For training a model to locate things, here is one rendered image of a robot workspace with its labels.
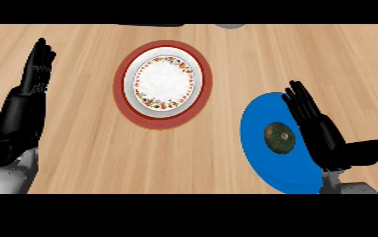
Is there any grey round object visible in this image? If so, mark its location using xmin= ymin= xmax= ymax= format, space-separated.
xmin=214 ymin=23 xmax=248 ymax=30

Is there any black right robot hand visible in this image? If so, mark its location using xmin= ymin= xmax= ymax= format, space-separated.
xmin=281 ymin=79 xmax=378 ymax=173

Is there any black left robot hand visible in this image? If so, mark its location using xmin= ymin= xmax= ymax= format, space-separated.
xmin=0 ymin=37 xmax=58 ymax=168

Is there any dark green round squash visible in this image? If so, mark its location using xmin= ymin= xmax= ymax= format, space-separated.
xmin=263 ymin=121 xmax=297 ymax=155

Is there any blue round plate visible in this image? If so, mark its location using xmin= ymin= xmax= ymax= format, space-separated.
xmin=239 ymin=91 xmax=325 ymax=195

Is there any white floral rimmed plate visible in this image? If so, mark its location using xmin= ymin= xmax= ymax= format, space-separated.
xmin=123 ymin=46 xmax=204 ymax=119

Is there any red round placemat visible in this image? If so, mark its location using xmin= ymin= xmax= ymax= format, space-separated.
xmin=112 ymin=39 xmax=214 ymax=131

